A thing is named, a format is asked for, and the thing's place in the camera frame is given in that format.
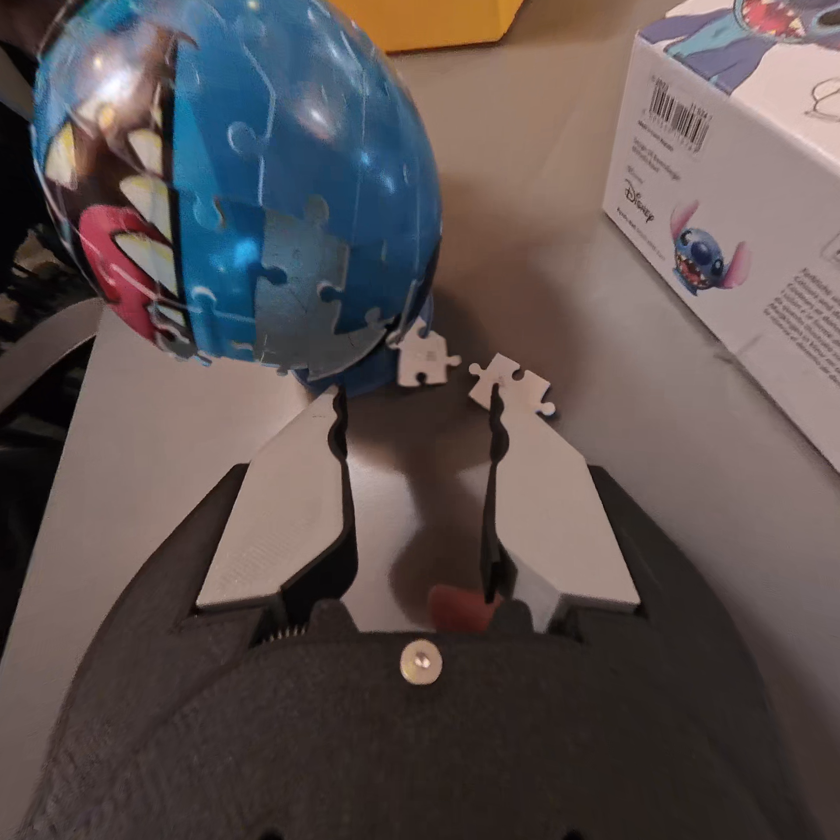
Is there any printed cardboard puzzle box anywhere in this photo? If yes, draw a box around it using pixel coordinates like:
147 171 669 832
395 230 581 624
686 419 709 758
602 0 840 473

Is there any blue puzzle ball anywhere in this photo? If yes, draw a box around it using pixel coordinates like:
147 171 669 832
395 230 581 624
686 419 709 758
29 0 442 385

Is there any person's right hand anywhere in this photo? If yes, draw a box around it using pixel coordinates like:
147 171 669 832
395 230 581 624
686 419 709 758
427 583 494 634

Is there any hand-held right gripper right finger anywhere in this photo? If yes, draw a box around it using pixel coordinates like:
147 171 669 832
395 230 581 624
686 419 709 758
479 386 642 635

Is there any white puzzle piece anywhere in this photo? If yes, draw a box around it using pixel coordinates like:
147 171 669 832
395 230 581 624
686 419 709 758
398 328 462 388
468 353 557 417

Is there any yellow plastic bin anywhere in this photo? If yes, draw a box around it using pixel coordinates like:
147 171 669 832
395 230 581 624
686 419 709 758
335 0 526 53

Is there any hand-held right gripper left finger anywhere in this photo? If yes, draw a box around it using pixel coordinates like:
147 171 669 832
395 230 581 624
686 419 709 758
196 385 360 610

